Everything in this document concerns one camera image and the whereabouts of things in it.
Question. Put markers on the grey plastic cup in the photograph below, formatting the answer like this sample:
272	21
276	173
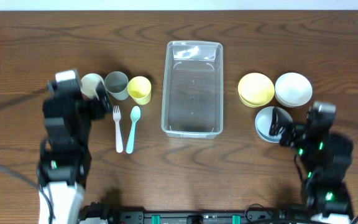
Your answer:
116	84

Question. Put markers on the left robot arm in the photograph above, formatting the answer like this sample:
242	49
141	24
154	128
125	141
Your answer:
65	158

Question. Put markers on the white plastic bowl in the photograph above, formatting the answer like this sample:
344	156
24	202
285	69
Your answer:
293	90

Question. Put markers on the grey plastic bowl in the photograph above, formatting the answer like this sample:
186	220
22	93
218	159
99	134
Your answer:
263	122

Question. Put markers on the pink plastic fork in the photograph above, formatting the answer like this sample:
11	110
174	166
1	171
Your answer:
117	117

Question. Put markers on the yellow plastic bowl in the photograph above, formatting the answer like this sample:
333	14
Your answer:
255	90

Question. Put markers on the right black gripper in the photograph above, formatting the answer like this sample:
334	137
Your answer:
289	133

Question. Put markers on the teal plastic spoon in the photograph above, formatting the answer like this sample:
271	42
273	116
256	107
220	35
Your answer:
134	116

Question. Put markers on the cream plastic cup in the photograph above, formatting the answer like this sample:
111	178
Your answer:
89	85

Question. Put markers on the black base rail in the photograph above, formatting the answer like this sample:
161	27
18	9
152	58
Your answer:
99	213

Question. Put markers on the yellow plastic cup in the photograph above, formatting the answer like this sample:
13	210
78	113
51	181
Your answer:
139	89

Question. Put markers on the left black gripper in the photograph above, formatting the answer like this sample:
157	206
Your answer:
92	106

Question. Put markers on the clear plastic container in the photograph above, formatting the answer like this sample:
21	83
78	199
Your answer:
193	90

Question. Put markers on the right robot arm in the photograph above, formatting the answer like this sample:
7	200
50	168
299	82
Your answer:
325	156

